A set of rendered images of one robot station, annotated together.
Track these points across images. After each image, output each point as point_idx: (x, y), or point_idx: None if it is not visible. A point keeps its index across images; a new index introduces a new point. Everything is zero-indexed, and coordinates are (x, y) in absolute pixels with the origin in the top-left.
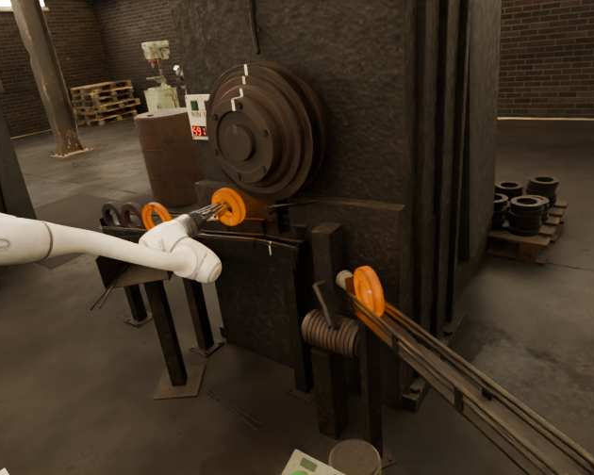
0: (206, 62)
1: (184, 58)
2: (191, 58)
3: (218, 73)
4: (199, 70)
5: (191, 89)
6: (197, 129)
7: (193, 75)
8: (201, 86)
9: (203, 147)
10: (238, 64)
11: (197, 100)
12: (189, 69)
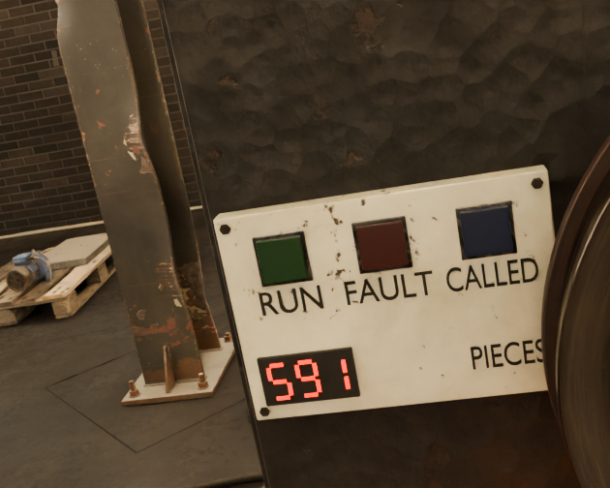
0: (367, 35)
1: (204, 37)
2: (259, 30)
3: (442, 76)
4: (309, 80)
5: (248, 181)
6: (298, 372)
7: (266, 113)
8: (316, 158)
9: (304, 446)
10: (588, 16)
11: (306, 229)
12: (234, 85)
